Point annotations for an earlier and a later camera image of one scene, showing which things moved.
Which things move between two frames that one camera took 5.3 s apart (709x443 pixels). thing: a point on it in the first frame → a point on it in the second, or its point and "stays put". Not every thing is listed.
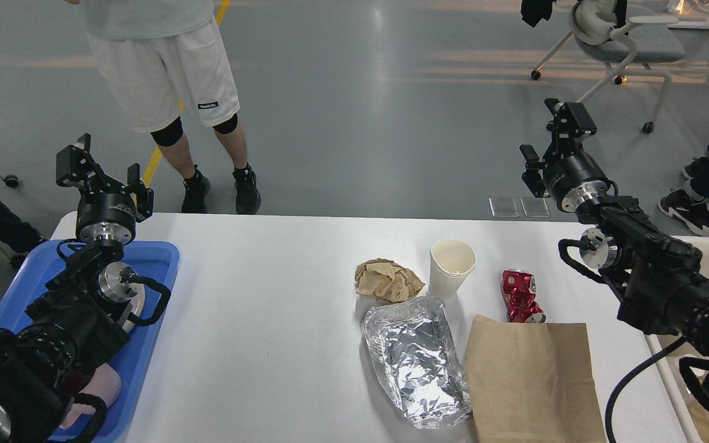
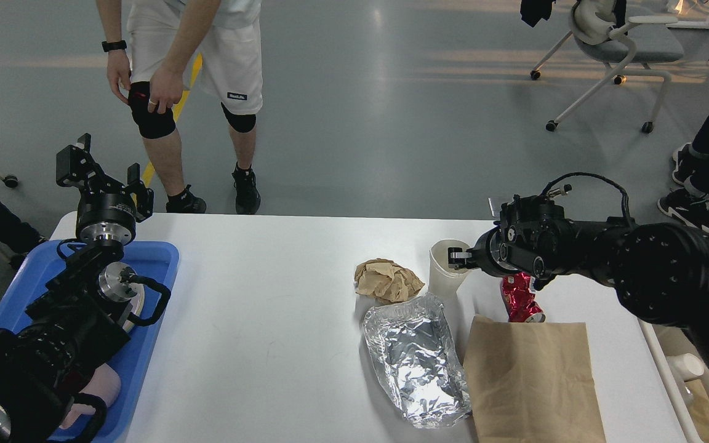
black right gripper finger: [533, 177] → [456, 258]
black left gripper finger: [76, 167] stays put
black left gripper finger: [143, 197] stays put
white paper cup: [450, 262] stays put
